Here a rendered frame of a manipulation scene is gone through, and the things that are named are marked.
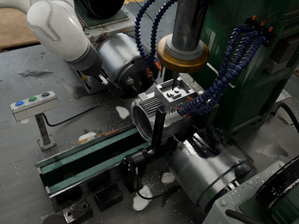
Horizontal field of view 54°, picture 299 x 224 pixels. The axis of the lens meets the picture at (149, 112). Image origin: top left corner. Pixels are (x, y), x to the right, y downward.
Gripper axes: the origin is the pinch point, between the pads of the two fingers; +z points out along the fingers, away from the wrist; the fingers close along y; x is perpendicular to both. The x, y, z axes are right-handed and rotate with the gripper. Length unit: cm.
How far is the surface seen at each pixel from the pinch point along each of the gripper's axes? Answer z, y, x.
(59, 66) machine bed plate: 33, 66, 20
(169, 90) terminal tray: 17.4, -3.4, -15.3
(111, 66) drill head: 10.5, 20.1, -3.5
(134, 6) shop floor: 176, 227, -67
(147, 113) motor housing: 11.6, -8.6, -3.2
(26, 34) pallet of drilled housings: 93, 203, 46
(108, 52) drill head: 9.7, 26.6, -6.2
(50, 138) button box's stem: 21.1, 20.0, 39.5
